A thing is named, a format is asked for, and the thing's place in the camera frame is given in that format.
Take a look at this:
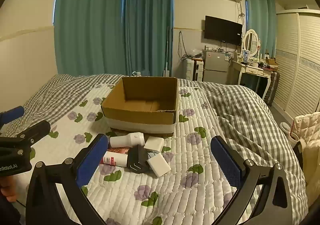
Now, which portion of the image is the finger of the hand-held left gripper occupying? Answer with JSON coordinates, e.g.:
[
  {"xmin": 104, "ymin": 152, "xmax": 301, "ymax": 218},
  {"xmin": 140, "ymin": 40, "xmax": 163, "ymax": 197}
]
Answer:
[
  {"xmin": 0, "ymin": 106, "xmax": 25, "ymax": 128},
  {"xmin": 0, "ymin": 120, "xmax": 51, "ymax": 148}
]

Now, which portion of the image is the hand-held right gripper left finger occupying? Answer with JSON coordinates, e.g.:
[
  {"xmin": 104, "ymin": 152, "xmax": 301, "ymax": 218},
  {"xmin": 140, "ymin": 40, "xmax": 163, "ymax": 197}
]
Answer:
[{"xmin": 26, "ymin": 133, "xmax": 108, "ymax": 225}]

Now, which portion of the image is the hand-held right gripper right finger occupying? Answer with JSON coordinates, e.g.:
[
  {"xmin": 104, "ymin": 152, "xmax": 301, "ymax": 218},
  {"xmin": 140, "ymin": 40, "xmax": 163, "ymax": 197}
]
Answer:
[{"xmin": 210, "ymin": 136, "xmax": 293, "ymax": 225}]

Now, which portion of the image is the red and white tube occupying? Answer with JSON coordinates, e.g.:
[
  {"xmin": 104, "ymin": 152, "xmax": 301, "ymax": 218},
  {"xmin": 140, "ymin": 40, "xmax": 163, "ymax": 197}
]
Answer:
[{"xmin": 99, "ymin": 151, "xmax": 129, "ymax": 167}]

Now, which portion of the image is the white bottle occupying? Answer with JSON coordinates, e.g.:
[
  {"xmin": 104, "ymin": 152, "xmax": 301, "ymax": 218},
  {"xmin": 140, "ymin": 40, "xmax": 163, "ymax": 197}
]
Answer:
[{"xmin": 108, "ymin": 132, "xmax": 147, "ymax": 148}]

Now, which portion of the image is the black box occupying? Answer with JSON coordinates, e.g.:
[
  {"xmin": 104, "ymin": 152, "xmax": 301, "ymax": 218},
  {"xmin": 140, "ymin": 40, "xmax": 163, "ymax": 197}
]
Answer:
[{"xmin": 124, "ymin": 145, "xmax": 150, "ymax": 174}]

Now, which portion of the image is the white power adapter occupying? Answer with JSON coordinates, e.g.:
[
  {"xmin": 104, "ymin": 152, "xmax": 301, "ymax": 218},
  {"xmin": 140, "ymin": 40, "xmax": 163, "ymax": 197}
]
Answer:
[{"xmin": 144, "ymin": 136, "xmax": 165, "ymax": 152}]

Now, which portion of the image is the white rectangular block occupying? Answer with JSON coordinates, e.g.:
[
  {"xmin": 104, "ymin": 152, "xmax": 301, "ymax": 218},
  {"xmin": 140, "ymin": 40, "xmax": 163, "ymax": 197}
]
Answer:
[{"xmin": 146, "ymin": 153, "xmax": 172, "ymax": 177}]

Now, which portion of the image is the person's left hand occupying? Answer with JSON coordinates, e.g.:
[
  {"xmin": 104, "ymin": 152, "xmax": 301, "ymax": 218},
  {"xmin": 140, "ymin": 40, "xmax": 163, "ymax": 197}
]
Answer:
[{"xmin": 0, "ymin": 181, "xmax": 18, "ymax": 202}]

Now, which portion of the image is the white floral quilt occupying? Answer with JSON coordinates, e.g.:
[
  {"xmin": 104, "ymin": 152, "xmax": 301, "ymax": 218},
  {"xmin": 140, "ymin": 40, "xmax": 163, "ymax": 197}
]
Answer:
[{"xmin": 14, "ymin": 83, "xmax": 253, "ymax": 225}]

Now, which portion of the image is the white trash bin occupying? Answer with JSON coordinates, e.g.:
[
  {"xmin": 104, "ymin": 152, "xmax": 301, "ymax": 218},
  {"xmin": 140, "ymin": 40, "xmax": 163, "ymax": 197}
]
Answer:
[{"xmin": 280, "ymin": 122, "xmax": 292, "ymax": 139}]

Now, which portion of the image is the dark suitcase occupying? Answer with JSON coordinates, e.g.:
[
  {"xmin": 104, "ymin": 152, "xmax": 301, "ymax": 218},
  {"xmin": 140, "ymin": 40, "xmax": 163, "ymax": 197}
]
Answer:
[{"xmin": 262, "ymin": 71, "xmax": 280, "ymax": 105}]

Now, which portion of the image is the cream padded jacket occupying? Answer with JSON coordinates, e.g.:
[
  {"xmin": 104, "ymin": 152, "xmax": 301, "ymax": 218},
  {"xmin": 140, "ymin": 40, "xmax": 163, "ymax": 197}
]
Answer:
[{"xmin": 291, "ymin": 113, "xmax": 320, "ymax": 200}]

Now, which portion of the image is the white dressing table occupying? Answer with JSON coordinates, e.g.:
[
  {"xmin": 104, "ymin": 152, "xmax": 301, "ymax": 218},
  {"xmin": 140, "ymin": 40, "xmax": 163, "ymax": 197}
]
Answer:
[{"xmin": 231, "ymin": 59, "xmax": 274, "ymax": 99}]

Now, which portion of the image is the small silver fridge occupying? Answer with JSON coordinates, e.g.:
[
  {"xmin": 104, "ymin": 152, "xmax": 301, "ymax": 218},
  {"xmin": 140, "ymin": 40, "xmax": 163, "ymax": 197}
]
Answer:
[{"xmin": 202, "ymin": 49, "xmax": 232, "ymax": 84}]

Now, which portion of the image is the white suitcase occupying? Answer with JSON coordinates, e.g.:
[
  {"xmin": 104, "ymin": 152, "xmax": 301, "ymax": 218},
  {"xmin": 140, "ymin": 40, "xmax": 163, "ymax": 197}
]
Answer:
[{"xmin": 185, "ymin": 58, "xmax": 204, "ymax": 81}]

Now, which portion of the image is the green curtain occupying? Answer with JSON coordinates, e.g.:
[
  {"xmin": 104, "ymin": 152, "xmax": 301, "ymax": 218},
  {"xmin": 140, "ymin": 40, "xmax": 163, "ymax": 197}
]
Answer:
[
  {"xmin": 54, "ymin": 0, "xmax": 125, "ymax": 76},
  {"xmin": 124, "ymin": 0, "xmax": 174, "ymax": 77},
  {"xmin": 244, "ymin": 0, "xmax": 277, "ymax": 57}
]

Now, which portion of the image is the clear plastic bag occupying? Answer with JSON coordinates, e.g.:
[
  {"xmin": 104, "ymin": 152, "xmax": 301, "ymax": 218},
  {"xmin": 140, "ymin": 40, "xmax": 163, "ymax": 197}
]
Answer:
[{"xmin": 187, "ymin": 49, "xmax": 203, "ymax": 59}]

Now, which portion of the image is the white louvered wardrobe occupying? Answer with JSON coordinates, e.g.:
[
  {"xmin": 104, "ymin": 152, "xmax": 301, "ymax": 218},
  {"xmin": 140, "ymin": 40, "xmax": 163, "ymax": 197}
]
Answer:
[{"xmin": 274, "ymin": 9, "xmax": 320, "ymax": 118}]

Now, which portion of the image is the white oval vanity mirror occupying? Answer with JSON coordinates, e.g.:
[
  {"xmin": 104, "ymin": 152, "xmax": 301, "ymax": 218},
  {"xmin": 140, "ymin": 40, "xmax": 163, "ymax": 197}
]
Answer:
[{"xmin": 242, "ymin": 29, "xmax": 260, "ymax": 58}]

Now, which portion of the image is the black television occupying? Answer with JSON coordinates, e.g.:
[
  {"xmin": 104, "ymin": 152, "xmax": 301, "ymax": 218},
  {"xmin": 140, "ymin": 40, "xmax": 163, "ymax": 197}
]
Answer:
[{"xmin": 204, "ymin": 15, "xmax": 243, "ymax": 46}]

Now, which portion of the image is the black cable bundle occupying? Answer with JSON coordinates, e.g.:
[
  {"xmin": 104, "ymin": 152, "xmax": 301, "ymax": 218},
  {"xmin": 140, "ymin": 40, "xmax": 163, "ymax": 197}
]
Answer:
[{"xmin": 178, "ymin": 31, "xmax": 194, "ymax": 61}]

